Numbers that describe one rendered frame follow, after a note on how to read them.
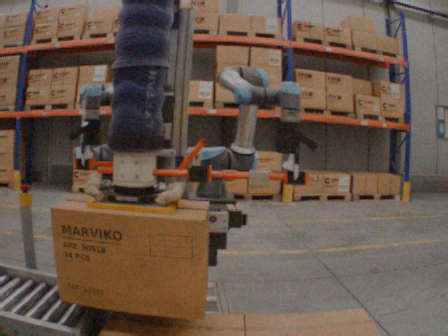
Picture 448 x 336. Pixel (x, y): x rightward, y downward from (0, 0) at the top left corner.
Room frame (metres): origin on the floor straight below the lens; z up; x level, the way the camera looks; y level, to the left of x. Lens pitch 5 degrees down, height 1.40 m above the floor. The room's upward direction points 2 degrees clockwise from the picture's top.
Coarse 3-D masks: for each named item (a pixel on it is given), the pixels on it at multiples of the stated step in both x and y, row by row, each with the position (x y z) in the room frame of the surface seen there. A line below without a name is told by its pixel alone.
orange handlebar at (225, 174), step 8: (104, 168) 1.87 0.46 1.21; (112, 168) 1.87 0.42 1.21; (176, 176) 1.86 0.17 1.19; (184, 176) 1.86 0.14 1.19; (216, 176) 1.85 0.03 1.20; (224, 176) 1.85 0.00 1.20; (232, 176) 1.85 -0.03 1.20; (240, 176) 1.85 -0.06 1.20; (248, 176) 1.85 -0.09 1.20; (272, 176) 1.85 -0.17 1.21; (280, 176) 1.85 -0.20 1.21
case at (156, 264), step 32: (64, 224) 1.68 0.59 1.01; (96, 224) 1.68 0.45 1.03; (128, 224) 1.68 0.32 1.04; (160, 224) 1.68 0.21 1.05; (192, 224) 1.68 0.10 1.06; (64, 256) 1.68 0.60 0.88; (96, 256) 1.68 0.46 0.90; (128, 256) 1.68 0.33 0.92; (160, 256) 1.68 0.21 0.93; (192, 256) 1.68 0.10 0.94; (64, 288) 1.68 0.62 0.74; (96, 288) 1.68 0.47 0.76; (128, 288) 1.68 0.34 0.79; (160, 288) 1.68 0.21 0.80; (192, 288) 1.68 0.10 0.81
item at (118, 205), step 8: (96, 200) 1.78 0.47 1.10; (104, 200) 1.80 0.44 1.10; (112, 200) 1.78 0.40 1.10; (120, 200) 1.82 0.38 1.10; (144, 200) 1.78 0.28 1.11; (96, 208) 1.75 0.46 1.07; (104, 208) 1.75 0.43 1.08; (112, 208) 1.75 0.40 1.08; (120, 208) 1.74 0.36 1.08; (128, 208) 1.74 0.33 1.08; (136, 208) 1.74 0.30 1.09; (144, 208) 1.74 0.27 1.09; (152, 208) 1.74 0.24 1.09; (160, 208) 1.75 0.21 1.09; (168, 208) 1.75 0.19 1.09
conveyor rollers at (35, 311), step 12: (12, 288) 2.04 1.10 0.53; (24, 288) 2.05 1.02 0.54; (36, 288) 2.07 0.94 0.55; (0, 300) 1.87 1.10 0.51; (12, 300) 1.86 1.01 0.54; (24, 300) 1.87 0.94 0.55; (48, 300) 1.97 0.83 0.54; (12, 312) 1.69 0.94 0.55; (36, 312) 1.78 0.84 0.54; (48, 312) 1.79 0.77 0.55; (60, 312) 1.89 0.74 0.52; (72, 312) 1.86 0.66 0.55; (60, 324) 1.69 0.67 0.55
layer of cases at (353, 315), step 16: (112, 320) 1.85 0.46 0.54; (128, 320) 1.88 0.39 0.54; (144, 320) 1.91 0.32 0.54; (160, 320) 1.93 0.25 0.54; (176, 320) 1.95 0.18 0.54; (192, 320) 1.97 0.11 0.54; (208, 320) 1.98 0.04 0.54; (224, 320) 1.99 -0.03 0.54; (240, 320) 1.99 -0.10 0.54; (256, 320) 1.99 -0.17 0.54; (272, 320) 1.99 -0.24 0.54; (288, 320) 1.98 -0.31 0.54; (304, 320) 1.97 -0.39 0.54; (320, 320) 1.96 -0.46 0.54; (336, 320) 1.94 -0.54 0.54; (352, 320) 1.92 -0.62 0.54; (368, 320) 1.89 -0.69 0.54
